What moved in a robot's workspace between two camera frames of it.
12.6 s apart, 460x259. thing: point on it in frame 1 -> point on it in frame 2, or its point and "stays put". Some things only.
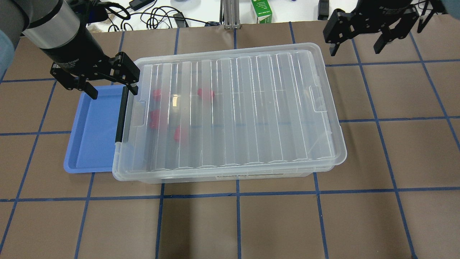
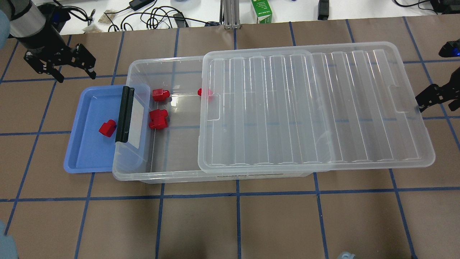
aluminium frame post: x=231 y=14 stays put
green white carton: x=263 y=11 stays put
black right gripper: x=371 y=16 -> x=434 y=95
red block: x=206 y=93 -> x=107 y=128
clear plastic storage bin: x=261 y=108 -> x=325 y=107
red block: x=157 y=94 stays put
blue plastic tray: x=94 y=132 stays put
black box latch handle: x=121 y=119 stays put
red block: x=176 y=133 -> x=208 y=93
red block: x=154 y=118 stays put
